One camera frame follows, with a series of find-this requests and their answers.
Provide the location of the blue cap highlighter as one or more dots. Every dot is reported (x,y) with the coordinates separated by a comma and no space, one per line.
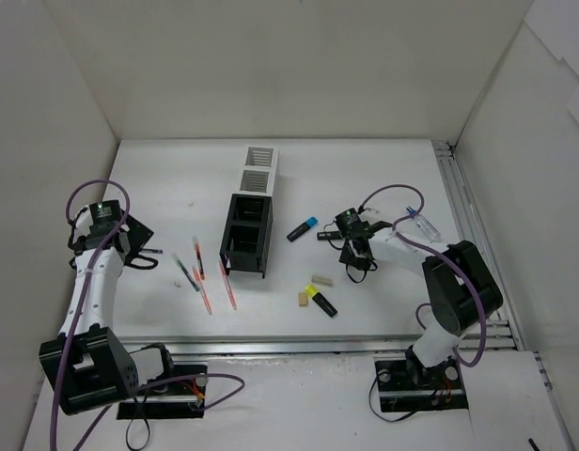
(301,229)

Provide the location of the green gel pen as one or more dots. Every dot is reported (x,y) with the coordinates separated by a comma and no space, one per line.
(185,272)

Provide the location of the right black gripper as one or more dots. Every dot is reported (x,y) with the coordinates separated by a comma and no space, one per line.
(348,236)

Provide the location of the white two-slot container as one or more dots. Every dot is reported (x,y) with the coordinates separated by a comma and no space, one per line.
(259,171)

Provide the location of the clear blue-tip glue bottle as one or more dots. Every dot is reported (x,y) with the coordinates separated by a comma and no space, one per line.
(425,226)

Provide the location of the small tan eraser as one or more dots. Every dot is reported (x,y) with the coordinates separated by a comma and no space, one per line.
(303,299)

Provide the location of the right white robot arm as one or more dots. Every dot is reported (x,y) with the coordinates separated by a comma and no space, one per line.
(461,290)

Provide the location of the black two-slot container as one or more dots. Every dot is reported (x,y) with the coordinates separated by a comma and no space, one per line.
(247,235)

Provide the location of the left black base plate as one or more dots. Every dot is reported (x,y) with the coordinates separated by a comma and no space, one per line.
(172,401)

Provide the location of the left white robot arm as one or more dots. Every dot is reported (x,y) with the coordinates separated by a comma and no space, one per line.
(86,364)

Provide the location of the yellow cap highlighter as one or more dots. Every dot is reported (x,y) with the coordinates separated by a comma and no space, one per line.
(318,298)

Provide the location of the green cap highlighter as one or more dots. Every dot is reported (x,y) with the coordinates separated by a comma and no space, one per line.
(329,236)

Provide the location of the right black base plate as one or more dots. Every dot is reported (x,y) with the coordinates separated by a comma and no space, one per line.
(440,389)

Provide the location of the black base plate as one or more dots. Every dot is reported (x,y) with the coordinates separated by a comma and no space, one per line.
(172,401)
(440,389)

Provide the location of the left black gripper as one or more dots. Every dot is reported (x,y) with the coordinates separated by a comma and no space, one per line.
(137,233)

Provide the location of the long beige eraser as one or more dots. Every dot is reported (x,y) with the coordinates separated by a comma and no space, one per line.
(321,280)

